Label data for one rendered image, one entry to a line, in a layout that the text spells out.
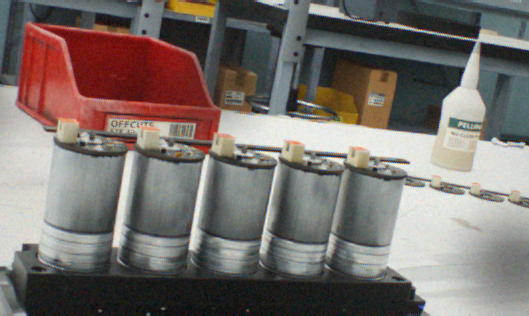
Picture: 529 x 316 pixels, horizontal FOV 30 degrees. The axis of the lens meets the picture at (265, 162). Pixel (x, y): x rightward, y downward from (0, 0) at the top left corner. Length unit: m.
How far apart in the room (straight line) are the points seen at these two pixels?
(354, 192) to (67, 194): 0.11
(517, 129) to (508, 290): 5.65
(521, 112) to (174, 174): 5.80
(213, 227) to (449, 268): 0.18
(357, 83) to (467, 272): 4.60
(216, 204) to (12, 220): 0.13
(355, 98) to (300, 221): 4.73
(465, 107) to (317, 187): 0.42
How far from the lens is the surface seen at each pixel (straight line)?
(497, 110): 4.13
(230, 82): 4.62
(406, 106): 5.63
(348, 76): 5.15
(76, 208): 0.32
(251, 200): 0.34
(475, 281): 0.48
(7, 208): 0.46
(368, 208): 0.37
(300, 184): 0.35
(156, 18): 2.73
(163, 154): 0.33
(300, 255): 0.36
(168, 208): 0.33
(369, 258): 0.37
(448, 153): 0.77
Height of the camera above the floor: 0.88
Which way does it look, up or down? 12 degrees down
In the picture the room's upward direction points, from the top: 11 degrees clockwise
